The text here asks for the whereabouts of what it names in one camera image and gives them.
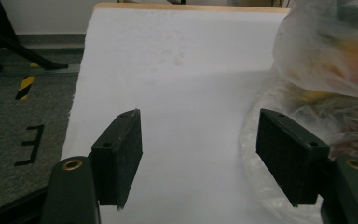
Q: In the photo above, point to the white table cover sheet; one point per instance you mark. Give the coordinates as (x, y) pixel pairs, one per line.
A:
(180, 93)

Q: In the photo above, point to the black metal stand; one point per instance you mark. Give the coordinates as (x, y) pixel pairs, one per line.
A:
(12, 46)

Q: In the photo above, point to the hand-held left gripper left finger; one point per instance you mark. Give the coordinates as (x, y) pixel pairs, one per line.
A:
(115, 161)

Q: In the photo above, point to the clear plastic bag yellow smiley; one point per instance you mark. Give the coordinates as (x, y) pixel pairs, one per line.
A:
(323, 62)

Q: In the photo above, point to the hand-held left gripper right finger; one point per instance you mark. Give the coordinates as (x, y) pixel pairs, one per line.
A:
(286, 155)

